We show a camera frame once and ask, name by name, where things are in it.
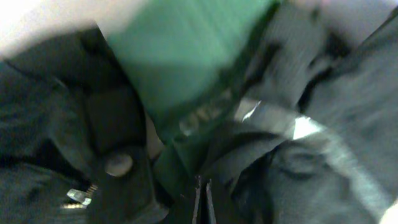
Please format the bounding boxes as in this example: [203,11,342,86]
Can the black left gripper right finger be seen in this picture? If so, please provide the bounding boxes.
[205,179,229,224]

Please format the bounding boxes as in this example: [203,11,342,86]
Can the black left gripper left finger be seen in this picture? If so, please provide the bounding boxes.
[180,175,201,224]

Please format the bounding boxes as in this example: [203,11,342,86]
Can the green cloth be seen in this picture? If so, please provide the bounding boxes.
[106,0,280,198]

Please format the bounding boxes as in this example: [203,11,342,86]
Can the black taped garment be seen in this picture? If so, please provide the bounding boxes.
[205,0,398,224]

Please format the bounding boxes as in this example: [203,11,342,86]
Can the dark pants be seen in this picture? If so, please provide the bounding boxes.
[1,27,169,224]

